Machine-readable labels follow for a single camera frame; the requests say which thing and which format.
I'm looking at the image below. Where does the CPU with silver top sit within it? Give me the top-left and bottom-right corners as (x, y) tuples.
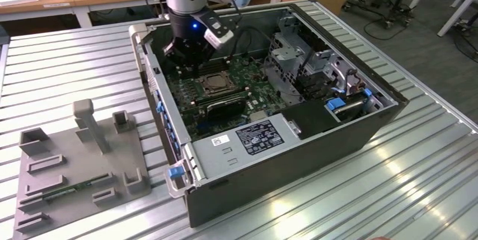
(206, 73), (230, 88)

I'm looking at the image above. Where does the CPU socket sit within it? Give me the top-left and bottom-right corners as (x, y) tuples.
(194, 69), (242, 97)

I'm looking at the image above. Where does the black graphics card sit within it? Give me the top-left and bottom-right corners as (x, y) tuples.
(205, 96), (249, 121)

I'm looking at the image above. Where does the green motherboard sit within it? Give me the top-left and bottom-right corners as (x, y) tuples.
(166, 55), (291, 137)

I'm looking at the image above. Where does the perforated metal drive cage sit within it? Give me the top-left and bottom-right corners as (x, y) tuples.
(267, 31), (313, 103)

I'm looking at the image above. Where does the grey power supply unit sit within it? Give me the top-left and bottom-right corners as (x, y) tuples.
(183, 112), (303, 181)

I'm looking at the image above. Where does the blue disk carrier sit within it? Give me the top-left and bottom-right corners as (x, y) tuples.
(323, 97), (348, 115)

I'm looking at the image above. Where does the blue case latch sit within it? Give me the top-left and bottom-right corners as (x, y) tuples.
(167, 167), (185, 181)

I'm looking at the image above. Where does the black PC case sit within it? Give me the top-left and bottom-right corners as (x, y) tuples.
(129, 1), (412, 229)

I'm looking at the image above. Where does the grey parts rack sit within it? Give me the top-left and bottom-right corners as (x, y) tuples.
(14, 98), (154, 238)

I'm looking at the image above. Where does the black wheeled stand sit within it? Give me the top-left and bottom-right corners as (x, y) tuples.
(342, 0), (425, 30)

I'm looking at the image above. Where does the green RAM stick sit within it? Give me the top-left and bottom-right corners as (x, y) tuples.
(40, 175), (113, 199)

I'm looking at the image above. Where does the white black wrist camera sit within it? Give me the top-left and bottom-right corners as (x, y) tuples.
(193, 9), (235, 48)

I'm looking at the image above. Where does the black cable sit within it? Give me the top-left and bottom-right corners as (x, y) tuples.
(230, 26), (273, 59)

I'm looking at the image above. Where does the silver disk bay frame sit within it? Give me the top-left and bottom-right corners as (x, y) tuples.
(278, 15), (398, 125)

